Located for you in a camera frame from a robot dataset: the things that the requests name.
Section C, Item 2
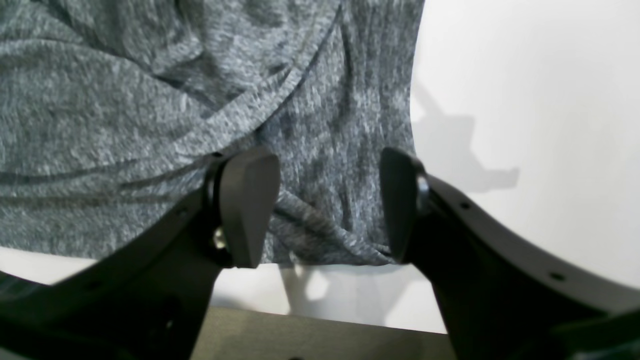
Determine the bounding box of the grey long-sleeve T-shirt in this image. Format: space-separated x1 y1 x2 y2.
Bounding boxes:
0 0 425 265

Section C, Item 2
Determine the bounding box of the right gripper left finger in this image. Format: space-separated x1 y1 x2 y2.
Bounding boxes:
0 146 281 360

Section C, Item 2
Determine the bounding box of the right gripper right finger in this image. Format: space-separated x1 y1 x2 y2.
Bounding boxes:
379 146 640 360

